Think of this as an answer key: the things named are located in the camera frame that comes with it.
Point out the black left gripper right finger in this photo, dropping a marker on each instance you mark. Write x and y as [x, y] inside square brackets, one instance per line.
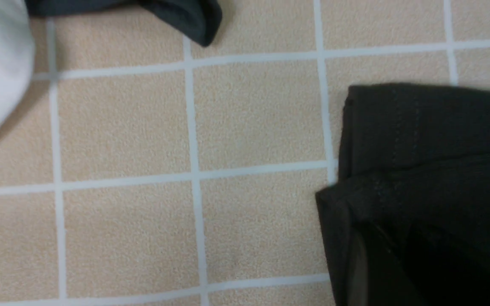
[446, 270]

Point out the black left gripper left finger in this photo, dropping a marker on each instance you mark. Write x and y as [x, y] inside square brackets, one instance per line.
[374, 274]

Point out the gray long-sleeve top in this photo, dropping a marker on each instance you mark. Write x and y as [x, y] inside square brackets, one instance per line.
[409, 155]

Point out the dark teal garment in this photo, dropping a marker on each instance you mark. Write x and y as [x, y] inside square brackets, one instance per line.
[199, 20]

